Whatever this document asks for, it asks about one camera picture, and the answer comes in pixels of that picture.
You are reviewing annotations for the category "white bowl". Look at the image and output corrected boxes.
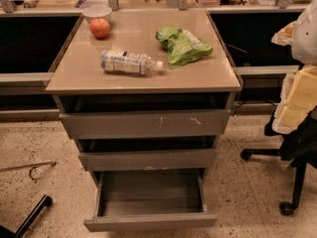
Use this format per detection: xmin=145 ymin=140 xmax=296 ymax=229
xmin=82 ymin=5 xmax=112 ymax=24

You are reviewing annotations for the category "black chair leg left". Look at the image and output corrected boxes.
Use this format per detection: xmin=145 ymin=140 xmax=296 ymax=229
xmin=0 ymin=194 xmax=53 ymax=238

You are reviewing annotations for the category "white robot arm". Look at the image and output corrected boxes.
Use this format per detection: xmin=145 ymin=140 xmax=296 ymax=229
xmin=271 ymin=0 xmax=317 ymax=134

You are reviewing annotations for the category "clear plastic water bottle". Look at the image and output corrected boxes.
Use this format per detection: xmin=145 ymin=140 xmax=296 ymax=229
xmin=101 ymin=49 xmax=164 ymax=75

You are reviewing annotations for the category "green chip bag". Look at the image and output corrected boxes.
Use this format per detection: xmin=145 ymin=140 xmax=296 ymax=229
xmin=156 ymin=25 xmax=213 ymax=68

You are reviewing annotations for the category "black office chair right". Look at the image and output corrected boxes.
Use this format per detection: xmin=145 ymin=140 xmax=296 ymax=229
xmin=240 ymin=111 xmax=317 ymax=215

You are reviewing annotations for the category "red apple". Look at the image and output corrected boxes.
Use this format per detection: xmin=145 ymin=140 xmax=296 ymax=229
xmin=89 ymin=18 xmax=110 ymax=39

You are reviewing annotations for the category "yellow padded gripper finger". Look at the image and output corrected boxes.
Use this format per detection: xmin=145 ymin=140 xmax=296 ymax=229
xmin=271 ymin=64 xmax=317 ymax=134
xmin=271 ymin=22 xmax=295 ymax=46

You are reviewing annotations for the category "grey top drawer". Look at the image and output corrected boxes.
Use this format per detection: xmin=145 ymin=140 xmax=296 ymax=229
xmin=59 ymin=109 xmax=230 ymax=140

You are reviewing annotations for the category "grey bottom drawer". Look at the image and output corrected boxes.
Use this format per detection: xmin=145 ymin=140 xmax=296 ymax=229
xmin=84 ymin=169 xmax=217 ymax=232

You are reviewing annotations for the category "metal hook rod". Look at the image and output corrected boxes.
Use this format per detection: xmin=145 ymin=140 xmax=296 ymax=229
xmin=0 ymin=161 xmax=56 ymax=180

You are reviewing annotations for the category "grey drawer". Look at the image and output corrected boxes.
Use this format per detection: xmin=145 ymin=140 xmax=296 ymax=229
xmin=84 ymin=169 xmax=217 ymax=232
xmin=59 ymin=109 xmax=230 ymax=140
xmin=78 ymin=149 xmax=216 ymax=172

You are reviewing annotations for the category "grey middle drawer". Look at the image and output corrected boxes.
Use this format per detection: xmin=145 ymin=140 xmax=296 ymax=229
xmin=78 ymin=149 xmax=216 ymax=172

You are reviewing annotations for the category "grey drawer cabinet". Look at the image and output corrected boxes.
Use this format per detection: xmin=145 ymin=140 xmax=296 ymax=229
xmin=45 ymin=8 xmax=244 ymax=196

